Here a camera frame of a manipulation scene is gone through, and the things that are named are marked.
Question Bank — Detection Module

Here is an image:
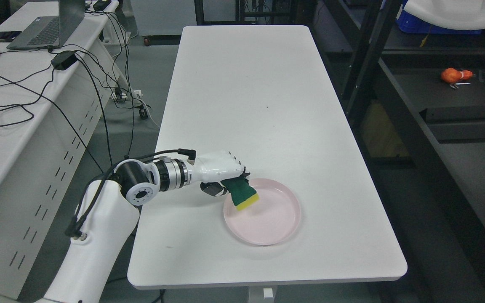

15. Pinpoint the white robotic hand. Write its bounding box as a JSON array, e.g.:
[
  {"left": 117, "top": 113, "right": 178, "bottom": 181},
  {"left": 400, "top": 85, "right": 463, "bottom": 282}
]
[{"left": 185, "top": 150, "right": 249, "bottom": 197}]

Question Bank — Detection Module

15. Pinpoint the green yellow sponge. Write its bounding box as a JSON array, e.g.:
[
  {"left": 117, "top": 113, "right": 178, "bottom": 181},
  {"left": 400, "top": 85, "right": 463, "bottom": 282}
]
[{"left": 221, "top": 175, "right": 260, "bottom": 211}]

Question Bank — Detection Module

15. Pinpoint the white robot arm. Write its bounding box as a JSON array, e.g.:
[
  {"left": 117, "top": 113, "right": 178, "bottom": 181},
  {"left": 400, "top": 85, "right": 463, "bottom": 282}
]
[{"left": 39, "top": 149, "right": 196, "bottom": 303}]

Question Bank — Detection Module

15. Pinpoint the white cloth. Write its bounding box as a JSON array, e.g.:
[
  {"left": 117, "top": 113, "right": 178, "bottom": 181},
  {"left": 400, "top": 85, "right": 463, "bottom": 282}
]
[{"left": 403, "top": 0, "right": 485, "bottom": 30}]

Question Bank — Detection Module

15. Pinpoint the pink plate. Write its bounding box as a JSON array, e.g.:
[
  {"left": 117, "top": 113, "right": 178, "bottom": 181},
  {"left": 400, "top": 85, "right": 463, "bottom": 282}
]
[{"left": 223, "top": 178, "right": 301, "bottom": 246}]

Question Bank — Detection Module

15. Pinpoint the white table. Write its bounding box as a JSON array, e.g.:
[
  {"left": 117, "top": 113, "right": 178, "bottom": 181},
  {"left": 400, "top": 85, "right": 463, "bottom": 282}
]
[{"left": 128, "top": 25, "right": 408, "bottom": 290}]

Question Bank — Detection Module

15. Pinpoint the white side desk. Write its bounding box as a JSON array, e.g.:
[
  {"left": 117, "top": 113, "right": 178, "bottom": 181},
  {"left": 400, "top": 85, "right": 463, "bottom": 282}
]
[{"left": 0, "top": 1, "right": 121, "bottom": 302}]

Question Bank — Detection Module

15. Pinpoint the black power adapter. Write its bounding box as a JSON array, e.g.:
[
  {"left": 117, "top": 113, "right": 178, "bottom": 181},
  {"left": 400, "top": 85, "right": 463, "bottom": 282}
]
[{"left": 51, "top": 50, "right": 78, "bottom": 71}]

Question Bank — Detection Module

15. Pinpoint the grey laptop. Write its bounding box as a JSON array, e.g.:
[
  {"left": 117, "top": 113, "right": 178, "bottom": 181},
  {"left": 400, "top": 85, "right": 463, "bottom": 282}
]
[{"left": 6, "top": 0, "right": 86, "bottom": 50}]

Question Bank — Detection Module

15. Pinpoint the black metal rack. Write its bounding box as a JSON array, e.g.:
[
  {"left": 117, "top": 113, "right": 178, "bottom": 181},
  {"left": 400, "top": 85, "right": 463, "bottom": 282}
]
[{"left": 315, "top": 0, "right": 485, "bottom": 303}]

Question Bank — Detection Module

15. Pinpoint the blue crate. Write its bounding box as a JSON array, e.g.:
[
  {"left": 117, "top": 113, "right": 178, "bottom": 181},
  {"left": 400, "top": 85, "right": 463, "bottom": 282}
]
[{"left": 396, "top": 0, "right": 482, "bottom": 35}]

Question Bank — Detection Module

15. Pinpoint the orange toy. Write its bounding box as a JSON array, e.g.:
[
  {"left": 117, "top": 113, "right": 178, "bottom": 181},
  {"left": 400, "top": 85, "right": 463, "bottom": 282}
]
[{"left": 440, "top": 67, "right": 474, "bottom": 84}]

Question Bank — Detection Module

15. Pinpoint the black cable loop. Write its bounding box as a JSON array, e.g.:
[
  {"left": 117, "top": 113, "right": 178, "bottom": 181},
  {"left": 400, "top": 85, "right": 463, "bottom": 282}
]
[{"left": 0, "top": 63, "right": 56, "bottom": 128}]

